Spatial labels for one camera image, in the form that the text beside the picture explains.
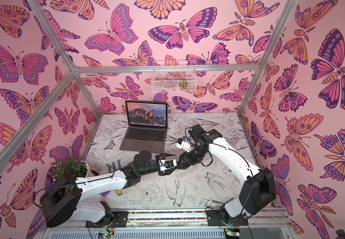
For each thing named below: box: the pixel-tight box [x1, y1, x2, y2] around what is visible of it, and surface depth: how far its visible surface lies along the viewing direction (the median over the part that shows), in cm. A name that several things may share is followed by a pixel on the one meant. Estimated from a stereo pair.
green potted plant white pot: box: [50, 155, 90, 185], surface depth 76 cm
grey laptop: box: [119, 100, 169, 153], surface depth 108 cm
